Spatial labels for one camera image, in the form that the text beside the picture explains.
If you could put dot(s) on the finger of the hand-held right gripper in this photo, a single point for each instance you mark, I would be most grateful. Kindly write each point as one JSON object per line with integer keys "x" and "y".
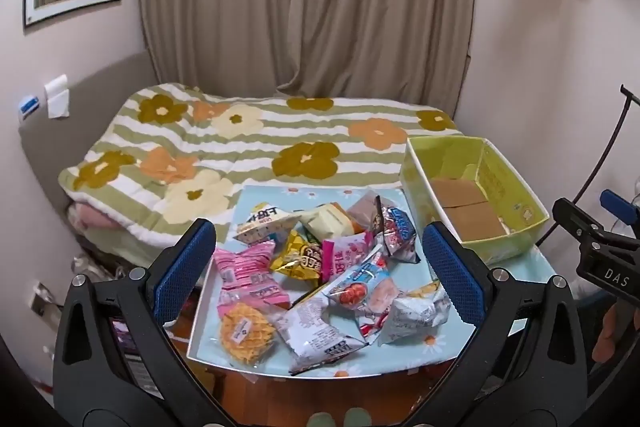
{"x": 575, "y": 219}
{"x": 620, "y": 207}

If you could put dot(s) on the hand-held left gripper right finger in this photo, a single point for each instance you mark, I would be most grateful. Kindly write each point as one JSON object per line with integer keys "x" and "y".
{"x": 452, "y": 269}

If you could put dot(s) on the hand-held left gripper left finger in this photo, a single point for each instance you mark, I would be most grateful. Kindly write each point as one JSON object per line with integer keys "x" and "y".
{"x": 182, "y": 267}

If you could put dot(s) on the white silver snack packet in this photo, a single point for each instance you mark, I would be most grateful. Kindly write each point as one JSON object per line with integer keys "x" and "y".
{"x": 417, "y": 312}

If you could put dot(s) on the pink striped snack packet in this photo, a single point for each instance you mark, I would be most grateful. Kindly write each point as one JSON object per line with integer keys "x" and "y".
{"x": 245, "y": 272}

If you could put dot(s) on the dark red blue snack packet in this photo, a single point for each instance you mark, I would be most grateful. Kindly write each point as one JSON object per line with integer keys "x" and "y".
{"x": 400, "y": 232}

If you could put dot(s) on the green cardboard box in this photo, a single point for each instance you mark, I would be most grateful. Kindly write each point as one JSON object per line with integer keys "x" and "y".
{"x": 500, "y": 207}

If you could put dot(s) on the waffle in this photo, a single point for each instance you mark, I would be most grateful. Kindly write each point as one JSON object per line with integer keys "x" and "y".
{"x": 245, "y": 332}

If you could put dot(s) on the pink white snack packet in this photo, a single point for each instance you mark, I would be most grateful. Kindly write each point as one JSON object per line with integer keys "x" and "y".
{"x": 345, "y": 254}

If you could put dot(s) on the yellow black snack packet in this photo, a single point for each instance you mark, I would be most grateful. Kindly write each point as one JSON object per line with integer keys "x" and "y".
{"x": 297, "y": 257}

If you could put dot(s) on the large white snack packet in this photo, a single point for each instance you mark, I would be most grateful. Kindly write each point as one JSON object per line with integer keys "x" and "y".
{"x": 315, "y": 337}

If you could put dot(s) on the person's right hand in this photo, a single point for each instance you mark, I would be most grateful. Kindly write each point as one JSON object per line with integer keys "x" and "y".
{"x": 607, "y": 332}

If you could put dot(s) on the red white snack packet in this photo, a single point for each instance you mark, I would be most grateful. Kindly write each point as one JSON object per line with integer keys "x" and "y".
{"x": 372, "y": 324}

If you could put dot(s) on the light blue daisy tablecloth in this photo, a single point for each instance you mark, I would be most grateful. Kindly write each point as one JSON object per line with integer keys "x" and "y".
{"x": 400, "y": 357}

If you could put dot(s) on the pink cloth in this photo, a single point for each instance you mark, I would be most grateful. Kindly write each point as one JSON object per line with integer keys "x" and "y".
{"x": 92, "y": 214}

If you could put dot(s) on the brown snack packet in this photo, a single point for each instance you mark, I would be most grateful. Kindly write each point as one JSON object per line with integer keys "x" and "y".
{"x": 365, "y": 212}

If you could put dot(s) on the pale yellow snack packet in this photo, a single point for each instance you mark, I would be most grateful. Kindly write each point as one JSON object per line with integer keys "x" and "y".
{"x": 327, "y": 219}

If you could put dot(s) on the pale green slipper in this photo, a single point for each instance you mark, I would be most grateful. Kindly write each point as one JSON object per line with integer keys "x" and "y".
{"x": 321, "y": 419}
{"x": 356, "y": 418}

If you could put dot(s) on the green striped floral blanket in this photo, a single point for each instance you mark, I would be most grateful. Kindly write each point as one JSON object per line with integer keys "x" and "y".
{"x": 300, "y": 127}

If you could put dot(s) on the grey bed headboard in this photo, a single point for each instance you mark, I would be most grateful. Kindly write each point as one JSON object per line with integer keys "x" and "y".
{"x": 75, "y": 107}

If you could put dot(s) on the white paper on wall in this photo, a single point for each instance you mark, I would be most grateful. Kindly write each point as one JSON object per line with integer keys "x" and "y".
{"x": 56, "y": 97}

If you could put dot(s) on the blue white wall tag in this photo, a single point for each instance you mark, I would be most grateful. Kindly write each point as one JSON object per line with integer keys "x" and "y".
{"x": 29, "y": 104}

